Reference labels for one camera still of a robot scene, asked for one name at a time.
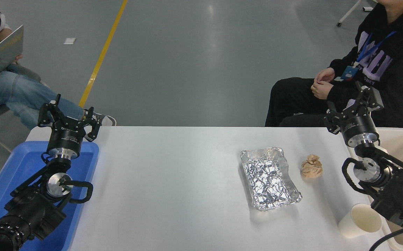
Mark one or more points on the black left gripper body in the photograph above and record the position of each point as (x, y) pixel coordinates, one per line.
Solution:
(66, 138)

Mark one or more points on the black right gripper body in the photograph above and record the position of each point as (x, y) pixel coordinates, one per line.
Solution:
(360, 125)

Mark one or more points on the white paper cup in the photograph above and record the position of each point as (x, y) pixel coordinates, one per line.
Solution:
(353, 223)

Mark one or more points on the person's left hand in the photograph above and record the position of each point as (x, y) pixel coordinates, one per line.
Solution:
(322, 90)

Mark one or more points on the person's right hand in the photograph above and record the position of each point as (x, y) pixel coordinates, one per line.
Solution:
(327, 75)

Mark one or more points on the person's hand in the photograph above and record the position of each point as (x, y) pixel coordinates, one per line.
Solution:
(18, 59)

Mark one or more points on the blue plastic tray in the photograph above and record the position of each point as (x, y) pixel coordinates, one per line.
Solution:
(23, 164)

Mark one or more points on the grey chair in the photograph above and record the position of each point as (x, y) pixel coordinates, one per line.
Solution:
(30, 74)

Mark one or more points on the person with laptop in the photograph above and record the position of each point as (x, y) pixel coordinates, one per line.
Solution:
(13, 90)

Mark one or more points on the crumpled tan paper ball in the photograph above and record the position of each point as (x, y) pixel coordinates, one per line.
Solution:
(312, 167)

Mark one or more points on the white paper scrap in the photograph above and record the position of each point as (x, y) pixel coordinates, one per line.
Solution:
(69, 40)

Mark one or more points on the crinkled foil tray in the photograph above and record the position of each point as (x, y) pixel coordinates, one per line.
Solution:
(267, 181)

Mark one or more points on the white stand leg with caster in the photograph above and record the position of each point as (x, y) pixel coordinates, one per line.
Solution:
(348, 13)

